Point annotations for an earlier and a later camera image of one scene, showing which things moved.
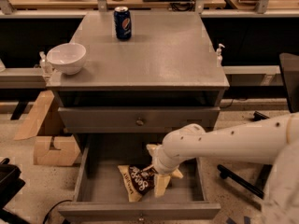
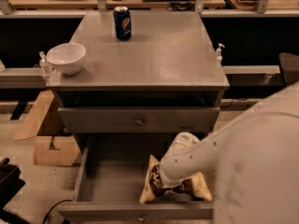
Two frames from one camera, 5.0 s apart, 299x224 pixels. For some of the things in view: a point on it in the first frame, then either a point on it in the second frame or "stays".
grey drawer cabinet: x=132 y=96 stays
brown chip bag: x=138 y=180 to x=194 y=187
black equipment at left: x=10 y=185 stays
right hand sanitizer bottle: x=220 y=58 stays
